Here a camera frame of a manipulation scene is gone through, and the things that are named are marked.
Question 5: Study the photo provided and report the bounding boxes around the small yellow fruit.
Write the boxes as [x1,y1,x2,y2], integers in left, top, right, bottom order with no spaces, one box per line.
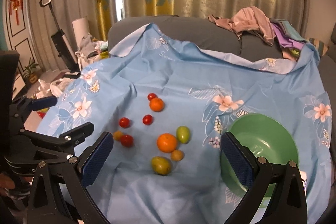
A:
[113,131,123,141]
[170,149,185,161]

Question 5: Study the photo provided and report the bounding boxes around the red tomato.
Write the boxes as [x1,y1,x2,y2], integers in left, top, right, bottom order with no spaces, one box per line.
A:
[120,135,134,148]
[147,93,157,101]
[119,117,130,128]
[142,114,153,126]

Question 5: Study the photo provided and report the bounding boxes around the red tomato back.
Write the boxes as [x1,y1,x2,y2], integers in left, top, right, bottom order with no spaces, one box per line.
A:
[147,93,157,101]

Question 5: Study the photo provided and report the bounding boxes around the small orange back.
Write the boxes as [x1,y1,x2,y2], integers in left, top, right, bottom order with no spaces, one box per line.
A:
[149,97,165,112]

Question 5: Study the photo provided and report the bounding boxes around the green yellow fruit front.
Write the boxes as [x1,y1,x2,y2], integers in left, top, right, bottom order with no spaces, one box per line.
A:
[151,156,173,176]

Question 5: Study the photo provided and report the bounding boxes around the large orange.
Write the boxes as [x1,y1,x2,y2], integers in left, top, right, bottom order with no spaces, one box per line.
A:
[157,133,178,153]

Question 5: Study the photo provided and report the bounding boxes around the small yellow fruit front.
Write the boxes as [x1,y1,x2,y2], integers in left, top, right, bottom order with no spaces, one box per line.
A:
[170,149,185,161]

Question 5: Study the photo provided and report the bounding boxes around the person's hand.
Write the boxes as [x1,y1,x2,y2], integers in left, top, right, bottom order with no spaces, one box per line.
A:
[0,173,15,196]

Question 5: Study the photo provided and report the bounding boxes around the white portable device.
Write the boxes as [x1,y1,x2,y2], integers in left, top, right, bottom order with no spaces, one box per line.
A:
[299,170,307,194]

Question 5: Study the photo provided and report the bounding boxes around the potted plant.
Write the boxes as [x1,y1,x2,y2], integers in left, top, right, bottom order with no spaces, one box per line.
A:
[23,57,39,84]

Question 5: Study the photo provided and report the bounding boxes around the green plastic bowl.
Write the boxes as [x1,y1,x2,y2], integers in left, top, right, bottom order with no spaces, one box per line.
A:
[220,113,299,197]

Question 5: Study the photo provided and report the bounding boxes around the black upright vacuum cleaner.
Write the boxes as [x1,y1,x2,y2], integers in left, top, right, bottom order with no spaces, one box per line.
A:
[39,0,80,73]

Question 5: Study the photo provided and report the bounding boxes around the clutter pile of cloths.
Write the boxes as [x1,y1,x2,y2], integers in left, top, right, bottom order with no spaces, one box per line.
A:
[75,33,109,71]

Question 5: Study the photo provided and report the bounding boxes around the white paper roll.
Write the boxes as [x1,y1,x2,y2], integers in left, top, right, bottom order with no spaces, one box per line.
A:
[72,17,90,46]

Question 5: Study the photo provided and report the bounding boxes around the blue floral cloth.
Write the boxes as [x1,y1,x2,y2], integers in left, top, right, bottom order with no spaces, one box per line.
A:
[36,23,333,224]

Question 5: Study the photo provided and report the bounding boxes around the red chinese knot decoration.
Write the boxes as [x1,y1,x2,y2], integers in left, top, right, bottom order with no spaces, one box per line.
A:
[10,0,23,26]

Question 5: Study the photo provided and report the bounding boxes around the purple and teal clothes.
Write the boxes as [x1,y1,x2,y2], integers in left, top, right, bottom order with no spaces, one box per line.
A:
[270,19,306,60]

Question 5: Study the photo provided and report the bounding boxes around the grey sofa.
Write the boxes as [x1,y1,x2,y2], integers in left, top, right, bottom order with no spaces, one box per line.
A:
[107,15,336,98]

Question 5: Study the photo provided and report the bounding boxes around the pink clothes pile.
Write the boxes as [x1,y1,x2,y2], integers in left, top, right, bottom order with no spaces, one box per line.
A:
[208,6,276,46]

